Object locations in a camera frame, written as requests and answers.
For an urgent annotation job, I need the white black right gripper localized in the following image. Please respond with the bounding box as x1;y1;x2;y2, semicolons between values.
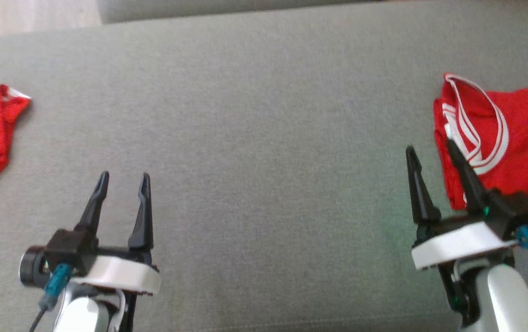
405;137;518;326

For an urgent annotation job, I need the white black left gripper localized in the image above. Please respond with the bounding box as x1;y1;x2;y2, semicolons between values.
68;171;161;332

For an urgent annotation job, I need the red basketball jersey white trim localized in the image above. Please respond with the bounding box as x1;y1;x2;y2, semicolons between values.
433;73;528;210

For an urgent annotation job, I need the wide grey sofa chaise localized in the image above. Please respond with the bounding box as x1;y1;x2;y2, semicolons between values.
0;0;528;332

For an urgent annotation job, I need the grey sofa seat cushion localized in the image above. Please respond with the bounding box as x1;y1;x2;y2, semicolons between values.
97;0;384;24

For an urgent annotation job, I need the left cable with blue connector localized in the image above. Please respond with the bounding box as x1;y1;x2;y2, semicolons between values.
28;264;74;332

